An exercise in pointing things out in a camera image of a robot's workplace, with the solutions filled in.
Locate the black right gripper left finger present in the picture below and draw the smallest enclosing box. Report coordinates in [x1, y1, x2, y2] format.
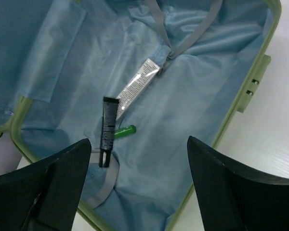
[0, 139, 91, 231]

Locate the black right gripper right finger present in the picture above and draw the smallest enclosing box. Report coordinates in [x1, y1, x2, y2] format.
[187, 136, 289, 231]

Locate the light green hard suitcase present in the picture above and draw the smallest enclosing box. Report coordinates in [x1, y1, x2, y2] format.
[0, 0, 281, 231]

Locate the black cosmetic tube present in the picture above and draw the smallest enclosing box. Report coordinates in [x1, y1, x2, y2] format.
[99, 97, 119, 168]

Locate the white rectangular carton box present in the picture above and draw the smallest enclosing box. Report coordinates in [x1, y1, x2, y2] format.
[116, 59, 160, 121]

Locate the green cylindrical tube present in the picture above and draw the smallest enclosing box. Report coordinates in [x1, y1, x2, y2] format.
[114, 125, 136, 139]

